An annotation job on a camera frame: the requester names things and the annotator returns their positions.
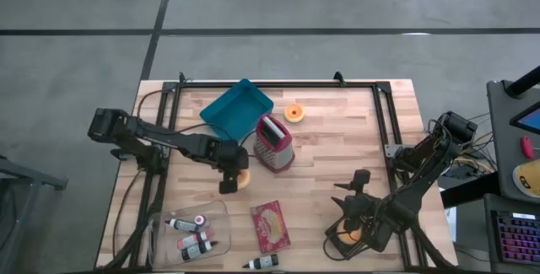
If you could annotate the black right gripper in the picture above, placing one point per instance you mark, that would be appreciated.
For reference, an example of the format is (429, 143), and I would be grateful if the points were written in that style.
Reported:
(363, 213)

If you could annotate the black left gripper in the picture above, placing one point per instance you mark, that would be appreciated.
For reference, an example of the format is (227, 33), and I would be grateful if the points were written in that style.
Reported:
(234, 156)

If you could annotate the green frosted toy donut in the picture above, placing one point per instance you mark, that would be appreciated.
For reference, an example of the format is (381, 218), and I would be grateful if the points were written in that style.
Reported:
(245, 180)

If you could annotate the orange toy donut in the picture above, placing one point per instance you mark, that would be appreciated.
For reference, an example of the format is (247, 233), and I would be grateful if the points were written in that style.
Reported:
(350, 237)
(287, 113)

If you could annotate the red popcorn packet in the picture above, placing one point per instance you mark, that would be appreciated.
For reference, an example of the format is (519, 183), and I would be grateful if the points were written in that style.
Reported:
(270, 227)

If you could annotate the black food colouring bottle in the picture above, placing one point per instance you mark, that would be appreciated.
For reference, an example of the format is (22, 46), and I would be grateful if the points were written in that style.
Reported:
(263, 261)
(183, 225)
(197, 250)

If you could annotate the red food colouring bottle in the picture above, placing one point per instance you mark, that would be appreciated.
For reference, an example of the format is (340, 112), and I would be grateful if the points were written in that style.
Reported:
(192, 240)

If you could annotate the clear plastic container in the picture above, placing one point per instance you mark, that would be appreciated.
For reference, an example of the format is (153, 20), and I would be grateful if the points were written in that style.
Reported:
(169, 257)

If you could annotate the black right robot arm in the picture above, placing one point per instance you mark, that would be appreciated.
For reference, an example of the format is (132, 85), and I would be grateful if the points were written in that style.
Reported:
(422, 177)

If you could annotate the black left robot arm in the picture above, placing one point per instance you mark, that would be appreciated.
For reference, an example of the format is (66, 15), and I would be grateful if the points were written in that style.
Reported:
(169, 141)

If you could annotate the teal plastic bin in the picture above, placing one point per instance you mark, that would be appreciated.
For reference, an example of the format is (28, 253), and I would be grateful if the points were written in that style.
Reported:
(236, 109)

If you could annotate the black mesh basket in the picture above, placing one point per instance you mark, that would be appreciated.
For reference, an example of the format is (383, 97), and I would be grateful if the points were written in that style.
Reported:
(354, 248)

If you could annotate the black floor beam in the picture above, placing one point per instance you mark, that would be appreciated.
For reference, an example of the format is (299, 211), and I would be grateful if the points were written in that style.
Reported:
(468, 189)

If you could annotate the grey side desk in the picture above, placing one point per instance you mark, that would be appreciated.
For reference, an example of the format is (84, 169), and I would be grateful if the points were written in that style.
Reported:
(502, 139)

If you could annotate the backlit keyboard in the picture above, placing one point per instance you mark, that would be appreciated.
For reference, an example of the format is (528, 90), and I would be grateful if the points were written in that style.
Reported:
(519, 240)

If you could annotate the yellow round object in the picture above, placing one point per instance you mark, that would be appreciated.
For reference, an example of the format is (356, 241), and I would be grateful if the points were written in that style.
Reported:
(529, 173)

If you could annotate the small red object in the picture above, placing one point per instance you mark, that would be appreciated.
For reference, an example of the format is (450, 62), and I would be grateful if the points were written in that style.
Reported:
(527, 147)

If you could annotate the tablet screen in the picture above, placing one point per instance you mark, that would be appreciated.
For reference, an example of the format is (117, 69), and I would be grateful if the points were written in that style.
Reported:
(529, 120)

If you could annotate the grey metal stand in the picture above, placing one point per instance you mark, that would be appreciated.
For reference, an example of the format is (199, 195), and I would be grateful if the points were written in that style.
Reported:
(25, 175)

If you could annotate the black pole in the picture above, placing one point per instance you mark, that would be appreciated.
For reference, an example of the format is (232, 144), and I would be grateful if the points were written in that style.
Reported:
(523, 82)

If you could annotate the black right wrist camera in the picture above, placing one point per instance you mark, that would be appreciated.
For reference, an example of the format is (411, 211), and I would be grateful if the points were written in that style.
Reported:
(362, 177)

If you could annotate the silver metal bracket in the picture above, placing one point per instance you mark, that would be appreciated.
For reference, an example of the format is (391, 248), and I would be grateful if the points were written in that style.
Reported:
(392, 149)

